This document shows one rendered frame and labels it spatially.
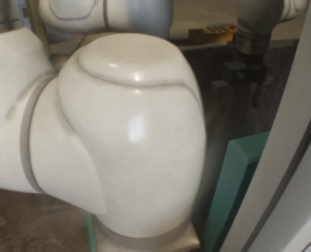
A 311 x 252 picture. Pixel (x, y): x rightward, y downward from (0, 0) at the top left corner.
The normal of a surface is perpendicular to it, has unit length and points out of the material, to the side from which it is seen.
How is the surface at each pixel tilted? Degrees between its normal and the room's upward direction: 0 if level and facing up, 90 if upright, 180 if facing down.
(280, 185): 90
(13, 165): 77
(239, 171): 90
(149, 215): 90
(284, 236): 90
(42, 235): 0
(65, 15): 102
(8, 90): 66
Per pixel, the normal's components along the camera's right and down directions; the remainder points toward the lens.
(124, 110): 0.01, 0.18
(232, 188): -0.96, 0.18
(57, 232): 0.00, -0.78
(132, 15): -0.21, 0.63
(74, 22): -0.10, 0.83
